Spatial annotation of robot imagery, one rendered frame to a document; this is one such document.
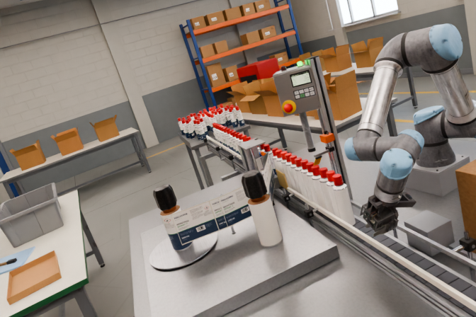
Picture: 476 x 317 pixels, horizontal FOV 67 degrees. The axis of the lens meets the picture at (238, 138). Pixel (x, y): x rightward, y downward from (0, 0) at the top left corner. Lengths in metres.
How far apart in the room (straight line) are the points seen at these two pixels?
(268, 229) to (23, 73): 7.79
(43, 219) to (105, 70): 6.22
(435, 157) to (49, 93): 7.94
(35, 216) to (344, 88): 2.57
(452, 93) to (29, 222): 2.58
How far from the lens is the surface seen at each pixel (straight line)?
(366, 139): 1.17
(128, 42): 8.91
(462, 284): 1.18
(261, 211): 1.36
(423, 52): 1.31
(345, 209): 1.41
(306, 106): 1.56
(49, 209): 2.86
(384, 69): 1.31
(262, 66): 6.96
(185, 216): 1.55
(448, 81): 1.42
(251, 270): 1.36
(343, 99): 3.24
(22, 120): 8.77
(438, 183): 1.66
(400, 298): 1.21
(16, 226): 2.90
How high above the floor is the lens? 1.63
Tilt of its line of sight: 14 degrees down
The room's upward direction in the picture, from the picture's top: 17 degrees counter-clockwise
